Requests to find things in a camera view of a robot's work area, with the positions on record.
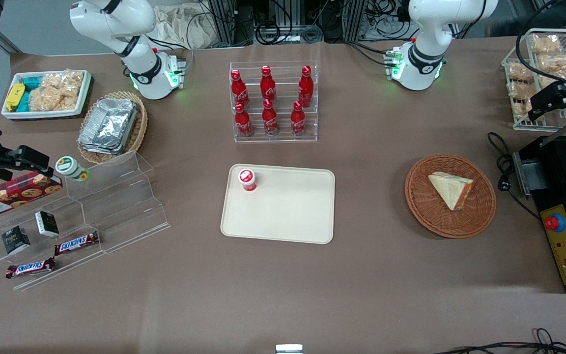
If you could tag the triangular sandwich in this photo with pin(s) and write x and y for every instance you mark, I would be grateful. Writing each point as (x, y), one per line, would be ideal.
(452, 191)

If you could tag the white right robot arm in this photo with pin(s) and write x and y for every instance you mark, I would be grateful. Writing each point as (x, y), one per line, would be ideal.
(140, 64)

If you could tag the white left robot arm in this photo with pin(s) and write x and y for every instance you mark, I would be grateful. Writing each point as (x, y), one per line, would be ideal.
(425, 54)

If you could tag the white rectangular snack tray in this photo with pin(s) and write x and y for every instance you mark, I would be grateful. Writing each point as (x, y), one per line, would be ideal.
(42, 114)

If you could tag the oval light wicker basket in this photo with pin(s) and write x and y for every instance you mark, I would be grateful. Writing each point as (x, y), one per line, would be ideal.
(139, 132)

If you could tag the round brown wicker basket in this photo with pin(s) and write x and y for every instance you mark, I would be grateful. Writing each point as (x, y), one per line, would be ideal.
(425, 209)

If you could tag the beige plastic tray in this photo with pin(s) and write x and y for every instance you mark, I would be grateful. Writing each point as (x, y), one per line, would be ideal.
(278, 211)

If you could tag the clear bag of rice crackers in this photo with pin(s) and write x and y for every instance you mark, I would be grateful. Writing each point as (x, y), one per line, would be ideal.
(558, 63)
(546, 44)
(520, 91)
(49, 101)
(64, 81)
(521, 108)
(555, 77)
(520, 72)

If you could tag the red tartan cookie box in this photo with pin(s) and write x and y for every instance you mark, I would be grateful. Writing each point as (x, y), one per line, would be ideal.
(17, 191)

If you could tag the yellow snack pack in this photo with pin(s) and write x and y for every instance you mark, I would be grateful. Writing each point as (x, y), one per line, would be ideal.
(15, 96)

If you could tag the teal snack pack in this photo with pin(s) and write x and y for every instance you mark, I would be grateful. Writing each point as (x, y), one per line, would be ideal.
(32, 82)
(24, 102)

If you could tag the green lid white cup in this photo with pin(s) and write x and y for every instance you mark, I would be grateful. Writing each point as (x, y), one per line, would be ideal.
(69, 166)

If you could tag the small black white carton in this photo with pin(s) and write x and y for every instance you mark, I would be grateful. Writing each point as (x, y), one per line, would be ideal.
(47, 223)
(15, 241)

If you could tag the stack of foil trays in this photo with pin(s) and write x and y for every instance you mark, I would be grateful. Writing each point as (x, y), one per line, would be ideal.
(108, 125)

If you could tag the brown chocolate bar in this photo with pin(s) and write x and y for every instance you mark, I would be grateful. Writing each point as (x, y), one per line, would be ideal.
(30, 268)
(76, 243)

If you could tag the red emergency stop knob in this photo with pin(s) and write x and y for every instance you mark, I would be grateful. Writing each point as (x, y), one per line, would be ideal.
(554, 222)

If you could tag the clear acrylic step shelf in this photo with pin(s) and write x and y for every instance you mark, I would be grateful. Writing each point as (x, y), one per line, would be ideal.
(116, 206)

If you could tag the black appliance with yellow panel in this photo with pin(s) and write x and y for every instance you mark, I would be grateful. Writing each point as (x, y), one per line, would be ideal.
(565, 246)

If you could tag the white cloth bag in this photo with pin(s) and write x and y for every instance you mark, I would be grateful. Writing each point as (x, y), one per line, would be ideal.
(184, 29)

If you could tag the red cola bottle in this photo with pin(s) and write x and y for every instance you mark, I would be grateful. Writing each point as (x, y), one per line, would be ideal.
(297, 120)
(305, 88)
(242, 123)
(269, 120)
(239, 91)
(268, 86)

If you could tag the red lid white cup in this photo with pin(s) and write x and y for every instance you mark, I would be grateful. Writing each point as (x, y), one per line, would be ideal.
(247, 178)

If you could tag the clear acrylic bottle rack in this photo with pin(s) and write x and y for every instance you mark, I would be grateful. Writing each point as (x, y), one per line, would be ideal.
(283, 110)

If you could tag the small white box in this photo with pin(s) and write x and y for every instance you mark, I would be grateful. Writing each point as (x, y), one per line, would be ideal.
(289, 349)

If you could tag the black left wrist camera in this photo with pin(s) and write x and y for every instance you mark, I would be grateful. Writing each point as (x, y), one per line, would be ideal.
(546, 105)

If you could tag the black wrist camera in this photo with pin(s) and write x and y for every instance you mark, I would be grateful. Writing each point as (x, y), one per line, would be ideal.
(546, 105)
(30, 158)

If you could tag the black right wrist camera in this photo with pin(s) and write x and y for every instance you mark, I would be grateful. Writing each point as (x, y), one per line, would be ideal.
(30, 158)

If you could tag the aluminium frame post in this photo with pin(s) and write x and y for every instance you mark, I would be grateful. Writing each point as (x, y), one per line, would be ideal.
(224, 19)
(354, 19)

